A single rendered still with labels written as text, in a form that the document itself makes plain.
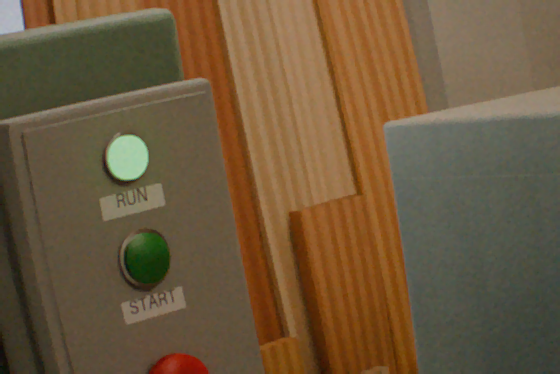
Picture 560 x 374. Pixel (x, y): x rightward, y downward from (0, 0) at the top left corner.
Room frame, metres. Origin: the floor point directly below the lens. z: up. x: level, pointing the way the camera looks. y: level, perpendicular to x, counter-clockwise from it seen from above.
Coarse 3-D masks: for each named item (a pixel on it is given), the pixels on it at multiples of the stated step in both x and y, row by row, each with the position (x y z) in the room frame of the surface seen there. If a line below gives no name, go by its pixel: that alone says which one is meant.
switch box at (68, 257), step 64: (0, 128) 0.39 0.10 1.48; (64, 128) 0.40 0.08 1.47; (128, 128) 0.41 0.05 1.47; (192, 128) 0.43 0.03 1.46; (0, 192) 0.40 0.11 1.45; (64, 192) 0.39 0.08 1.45; (192, 192) 0.43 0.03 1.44; (0, 256) 0.41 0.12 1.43; (64, 256) 0.39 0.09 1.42; (192, 256) 0.43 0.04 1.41; (0, 320) 0.42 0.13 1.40; (64, 320) 0.39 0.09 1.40; (192, 320) 0.42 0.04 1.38
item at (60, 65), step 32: (32, 32) 0.46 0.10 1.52; (64, 32) 0.47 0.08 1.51; (96, 32) 0.48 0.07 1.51; (128, 32) 0.49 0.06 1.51; (160, 32) 0.50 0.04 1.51; (0, 64) 0.45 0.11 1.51; (32, 64) 0.46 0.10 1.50; (64, 64) 0.47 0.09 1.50; (96, 64) 0.48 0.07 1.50; (128, 64) 0.49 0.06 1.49; (160, 64) 0.50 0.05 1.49; (0, 96) 0.44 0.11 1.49; (32, 96) 0.45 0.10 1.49; (64, 96) 0.47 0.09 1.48; (96, 96) 0.48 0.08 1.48; (0, 352) 0.43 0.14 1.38
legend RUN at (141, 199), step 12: (132, 192) 0.41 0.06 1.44; (144, 192) 0.41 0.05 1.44; (156, 192) 0.42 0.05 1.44; (108, 204) 0.40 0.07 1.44; (120, 204) 0.41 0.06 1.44; (132, 204) 0.41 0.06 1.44; (144, 204) 0.41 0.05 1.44; (156, 204) 0.42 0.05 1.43; (108, 216) 0.40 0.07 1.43; (120, 216) 0.41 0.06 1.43
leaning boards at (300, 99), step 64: (64, 0) 1.81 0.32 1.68; (128, 0) 1.88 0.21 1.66; (192, 0) 2.00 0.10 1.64; (256, 0) 2.06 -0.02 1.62; (320, 0) 2.14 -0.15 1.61; (384, 0) 2.23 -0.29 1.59; (192, 64) 1.98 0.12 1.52; (256, 64) 2.03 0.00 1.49; (320, 64) 2.15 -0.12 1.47; (384, 64) 2.20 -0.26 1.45; (256, 128) 2.01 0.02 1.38; (320, 128) 2.13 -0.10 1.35; (256, 192) 1.99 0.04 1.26; (320, 192) 2.10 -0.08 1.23; (384, 192) 2.14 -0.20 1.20; (256, 256) 1.99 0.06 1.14; (320, 256) 1.96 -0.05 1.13; (384, 256) 2.12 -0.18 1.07; (256, 320) 1.97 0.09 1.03; (320, 320) 1.94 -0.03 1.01; (384, 320) 2.02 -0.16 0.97
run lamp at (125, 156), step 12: (132, 132) 0.41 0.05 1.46; (108, 144) 0.40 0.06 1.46; (120, 144) 0.40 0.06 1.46; (132, 144) 0.41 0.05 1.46; (144, 144) 0.42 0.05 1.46; (108, 156) 0.40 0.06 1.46; (120, 156) 0.40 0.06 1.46; (132, 156) 0.41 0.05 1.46; (144, 156) 0.41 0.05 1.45; (108, 168) 0.40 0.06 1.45; (120, 168) 0.40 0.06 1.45; (132, 168) 0.41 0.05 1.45; (144, 168) 0.41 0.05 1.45; (120, 180) 0.41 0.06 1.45; (132, 180) 0.41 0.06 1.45
